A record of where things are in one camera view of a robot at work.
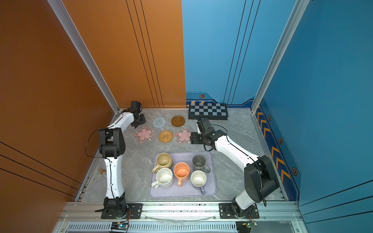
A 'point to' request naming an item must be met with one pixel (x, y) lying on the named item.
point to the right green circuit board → (245, 226)
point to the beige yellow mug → (163, 160)
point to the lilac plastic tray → (173, 174)
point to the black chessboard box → (211, 111)
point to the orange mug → (182, 172)
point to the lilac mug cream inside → (198, 178)
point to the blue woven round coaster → (159, 123)
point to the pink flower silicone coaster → (183, 136)
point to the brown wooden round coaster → (178, 121)
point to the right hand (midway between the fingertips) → (195, 137)
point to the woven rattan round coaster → (165, 136)
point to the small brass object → (102, 172)
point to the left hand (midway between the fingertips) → (142, 119)
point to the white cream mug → (164, 178)
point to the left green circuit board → (119, 225)
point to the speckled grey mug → (198, 162)
